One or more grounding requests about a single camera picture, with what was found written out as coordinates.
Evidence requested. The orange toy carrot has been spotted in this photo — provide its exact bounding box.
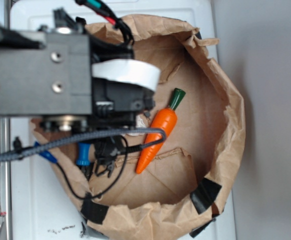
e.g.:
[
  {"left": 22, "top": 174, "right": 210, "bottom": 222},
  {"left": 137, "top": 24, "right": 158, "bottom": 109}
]
[{"left": 135, "top": 88, "right": 188, "bottom": 175}]

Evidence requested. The brown paper bag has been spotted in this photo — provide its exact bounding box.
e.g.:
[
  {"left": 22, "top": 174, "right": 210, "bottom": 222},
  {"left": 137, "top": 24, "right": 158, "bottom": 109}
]
[{"left": 30, "top": 13, "right": 246, "bottom": 240}]

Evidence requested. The blue plastic bottle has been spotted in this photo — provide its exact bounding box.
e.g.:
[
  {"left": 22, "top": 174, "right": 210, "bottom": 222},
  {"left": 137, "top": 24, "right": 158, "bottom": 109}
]
[{"left": 76, "top": 142, "right": 91, "bottom": 167}]

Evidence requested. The thin black cable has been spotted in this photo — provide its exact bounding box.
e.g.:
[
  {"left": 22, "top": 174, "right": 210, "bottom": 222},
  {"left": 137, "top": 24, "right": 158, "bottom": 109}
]
[{"left": 14, "top": 134, "right": 130, "bottom": 201}]

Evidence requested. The white plastic tray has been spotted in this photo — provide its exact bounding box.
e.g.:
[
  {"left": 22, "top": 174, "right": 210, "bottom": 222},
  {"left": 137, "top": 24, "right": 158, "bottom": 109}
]
[{"left": 9, "top": 0, "right": 237, "bottom": 240}]

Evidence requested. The white tape band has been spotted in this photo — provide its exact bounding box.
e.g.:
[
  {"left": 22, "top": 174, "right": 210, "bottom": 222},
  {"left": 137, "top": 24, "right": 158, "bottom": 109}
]
[{"left": 91, "top": 59, "right": 161, "bottom": 93}]

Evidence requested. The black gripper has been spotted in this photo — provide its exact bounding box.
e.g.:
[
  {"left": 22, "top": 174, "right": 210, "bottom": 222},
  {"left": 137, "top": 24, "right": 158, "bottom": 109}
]
[{"left": 90, "top": 42, "right": 156, "bottom": 178}]

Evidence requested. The red green black wire bundle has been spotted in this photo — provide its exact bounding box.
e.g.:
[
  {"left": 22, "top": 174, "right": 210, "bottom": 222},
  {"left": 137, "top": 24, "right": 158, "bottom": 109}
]
[{"left": 75, "top": 0, "right": 135, "bottom": 48}]

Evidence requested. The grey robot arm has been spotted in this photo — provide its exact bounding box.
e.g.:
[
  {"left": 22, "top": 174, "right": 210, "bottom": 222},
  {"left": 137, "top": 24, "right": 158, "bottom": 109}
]
[{"left": 0, "top": 8, "right": 160, "bottom": 174}]

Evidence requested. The grey braided cable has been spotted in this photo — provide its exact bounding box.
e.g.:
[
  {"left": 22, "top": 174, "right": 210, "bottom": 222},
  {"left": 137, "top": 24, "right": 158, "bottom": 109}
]
[{"left": 0, "top": 127, "right": 168, "bottom": 162}]

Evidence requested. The white paper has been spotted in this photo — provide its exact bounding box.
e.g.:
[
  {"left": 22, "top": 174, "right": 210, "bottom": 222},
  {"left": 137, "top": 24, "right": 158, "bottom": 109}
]
[{"left": 127, "top": 115, "right": 147, "bottom": 137}]

